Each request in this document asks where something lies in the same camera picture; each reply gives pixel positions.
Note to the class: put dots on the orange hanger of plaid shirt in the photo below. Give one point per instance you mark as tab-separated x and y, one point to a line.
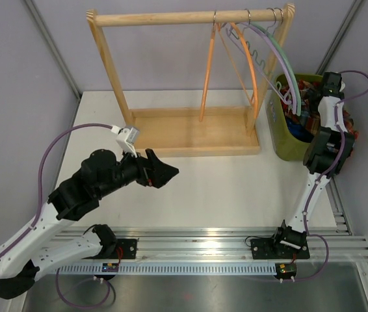
208	68

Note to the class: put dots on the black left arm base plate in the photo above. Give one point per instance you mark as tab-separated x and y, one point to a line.
127	248

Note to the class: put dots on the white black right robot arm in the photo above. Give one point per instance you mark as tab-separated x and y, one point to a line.
324	158

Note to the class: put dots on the mint green plastic hanger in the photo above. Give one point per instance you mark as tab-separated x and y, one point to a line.
285	64

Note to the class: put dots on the aluminium mounting rail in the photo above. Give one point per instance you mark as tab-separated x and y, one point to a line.
184	224

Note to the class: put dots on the green plastic bin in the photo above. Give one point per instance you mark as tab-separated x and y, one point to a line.
284	130

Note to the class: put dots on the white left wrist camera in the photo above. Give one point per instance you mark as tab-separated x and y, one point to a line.
125	138

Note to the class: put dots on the wooden clothes rack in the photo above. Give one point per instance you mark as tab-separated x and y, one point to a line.
176	132

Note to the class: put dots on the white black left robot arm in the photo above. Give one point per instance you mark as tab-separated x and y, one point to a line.
25	261

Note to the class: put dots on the brown multicolour plaid shirt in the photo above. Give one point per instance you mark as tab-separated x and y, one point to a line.
310	107

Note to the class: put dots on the blue checked shirt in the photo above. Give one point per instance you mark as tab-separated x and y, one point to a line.
298	131

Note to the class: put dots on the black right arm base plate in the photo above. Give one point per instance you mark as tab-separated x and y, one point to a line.
265	249

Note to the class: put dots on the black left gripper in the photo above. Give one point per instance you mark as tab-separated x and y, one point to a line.
158	173

